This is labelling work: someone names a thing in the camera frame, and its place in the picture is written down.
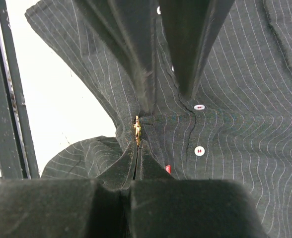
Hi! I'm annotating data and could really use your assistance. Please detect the black pinstriped shirt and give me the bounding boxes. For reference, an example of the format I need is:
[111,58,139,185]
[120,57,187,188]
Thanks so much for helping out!
[25,0,292,238]

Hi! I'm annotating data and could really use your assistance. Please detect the gold brooch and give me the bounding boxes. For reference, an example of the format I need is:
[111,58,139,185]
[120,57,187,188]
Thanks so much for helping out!
[133,116,142,146]

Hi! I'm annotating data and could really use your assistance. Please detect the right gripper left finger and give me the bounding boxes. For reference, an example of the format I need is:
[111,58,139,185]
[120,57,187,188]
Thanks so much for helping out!
[0,142,138,238]

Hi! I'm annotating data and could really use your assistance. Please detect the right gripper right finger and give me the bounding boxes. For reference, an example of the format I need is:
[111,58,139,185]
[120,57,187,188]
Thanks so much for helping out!
[130,141,267,238]

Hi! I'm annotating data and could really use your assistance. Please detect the opposing finger of the left gripper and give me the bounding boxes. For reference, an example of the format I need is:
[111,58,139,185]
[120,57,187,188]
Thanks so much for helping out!
[159,0,234,100]

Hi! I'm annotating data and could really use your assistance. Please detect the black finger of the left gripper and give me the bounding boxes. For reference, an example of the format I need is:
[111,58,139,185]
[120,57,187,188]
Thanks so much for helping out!
[75,0,156,115]

